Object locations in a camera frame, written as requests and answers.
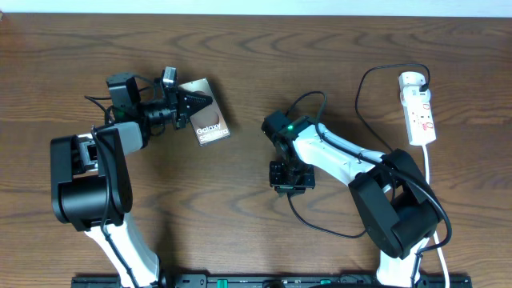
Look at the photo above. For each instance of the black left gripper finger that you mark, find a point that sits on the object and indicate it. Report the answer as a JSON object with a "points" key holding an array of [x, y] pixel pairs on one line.
{"points": [[194, 99], [201, 117]]}

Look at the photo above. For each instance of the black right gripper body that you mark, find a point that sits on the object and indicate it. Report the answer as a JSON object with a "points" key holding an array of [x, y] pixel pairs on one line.
{"points": [[290, 178]]}

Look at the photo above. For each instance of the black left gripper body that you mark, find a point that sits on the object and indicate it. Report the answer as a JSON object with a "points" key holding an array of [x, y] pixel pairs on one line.
{"points": [[171, 101]]}

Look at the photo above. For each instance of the Samsung Galaxy smartphone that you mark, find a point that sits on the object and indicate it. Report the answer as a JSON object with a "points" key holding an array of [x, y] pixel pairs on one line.
{"points": [[217, 128]]}

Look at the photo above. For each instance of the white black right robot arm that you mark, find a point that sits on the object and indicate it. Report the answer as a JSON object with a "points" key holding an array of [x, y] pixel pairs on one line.
{"points": [[397, 207]]}

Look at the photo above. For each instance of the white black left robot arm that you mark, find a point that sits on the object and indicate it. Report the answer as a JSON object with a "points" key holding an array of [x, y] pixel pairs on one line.
{"points": [[90, 182]]}

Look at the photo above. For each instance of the white power strip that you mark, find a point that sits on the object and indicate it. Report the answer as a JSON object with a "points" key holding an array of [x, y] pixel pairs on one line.
{"points": [[417, 109]]}

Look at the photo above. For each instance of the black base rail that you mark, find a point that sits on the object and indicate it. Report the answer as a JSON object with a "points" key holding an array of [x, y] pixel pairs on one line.
{"points": [[290, 281]]}

